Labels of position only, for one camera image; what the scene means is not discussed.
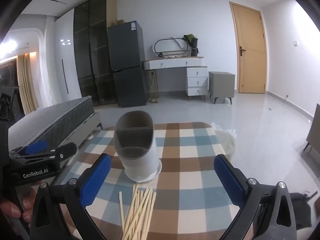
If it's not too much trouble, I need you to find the oval vanity mirror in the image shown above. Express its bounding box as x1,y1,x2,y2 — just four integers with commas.
153,37,192,58

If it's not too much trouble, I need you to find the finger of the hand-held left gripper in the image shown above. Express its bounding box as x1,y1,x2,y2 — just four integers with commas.
9,140,49,159
15,142,77,167

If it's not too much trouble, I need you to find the grey nightstand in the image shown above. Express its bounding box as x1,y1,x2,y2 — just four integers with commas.
208,71,235,105

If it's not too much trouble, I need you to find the clear plastic sheet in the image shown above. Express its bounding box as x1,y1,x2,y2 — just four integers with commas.
211,122,237,160

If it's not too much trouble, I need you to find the grey quilted mattress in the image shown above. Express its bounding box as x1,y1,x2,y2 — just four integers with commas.
7,95,95,153

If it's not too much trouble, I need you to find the small grey side table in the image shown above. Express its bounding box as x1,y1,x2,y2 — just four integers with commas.
303,104,320,153

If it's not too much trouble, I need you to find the dark grey fridge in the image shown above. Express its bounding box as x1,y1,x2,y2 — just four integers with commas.
107,21,148,108

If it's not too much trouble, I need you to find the white wardrobe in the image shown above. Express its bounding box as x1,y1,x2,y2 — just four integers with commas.
54,10,83,104

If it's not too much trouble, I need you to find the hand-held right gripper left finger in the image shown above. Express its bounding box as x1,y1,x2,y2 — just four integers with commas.
29,153,112,240

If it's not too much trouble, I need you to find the dark glass cabinet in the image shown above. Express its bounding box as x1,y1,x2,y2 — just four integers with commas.
73,0,118,106

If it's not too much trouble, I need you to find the gold metal stool frame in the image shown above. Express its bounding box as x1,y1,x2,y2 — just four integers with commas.
148,69,160,103

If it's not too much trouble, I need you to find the white grey utensil holder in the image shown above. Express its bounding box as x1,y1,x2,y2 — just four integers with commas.
114,110,162,183

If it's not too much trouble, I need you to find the person's left hand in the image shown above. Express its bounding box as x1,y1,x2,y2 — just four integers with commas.
0,186,38,228

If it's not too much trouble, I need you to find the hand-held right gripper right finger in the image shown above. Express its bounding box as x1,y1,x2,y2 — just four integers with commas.
214,154,298,240

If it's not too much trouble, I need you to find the pile of wooden chopsticks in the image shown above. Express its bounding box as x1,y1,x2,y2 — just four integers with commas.
119,184,157,240

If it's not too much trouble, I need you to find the checkered tablecloth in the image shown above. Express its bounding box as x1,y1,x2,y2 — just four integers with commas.
50,122,242,240

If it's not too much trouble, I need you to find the white vanity desk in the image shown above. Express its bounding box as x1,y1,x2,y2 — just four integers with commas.
142,56,208,98

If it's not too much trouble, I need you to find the wooden door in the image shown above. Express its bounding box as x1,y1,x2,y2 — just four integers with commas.
229,2,269,94

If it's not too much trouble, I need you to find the beige curtain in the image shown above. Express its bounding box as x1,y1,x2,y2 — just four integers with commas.
16,52,39,114

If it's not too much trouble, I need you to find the black bag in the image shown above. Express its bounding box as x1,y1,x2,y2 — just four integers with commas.
290,192,319,230

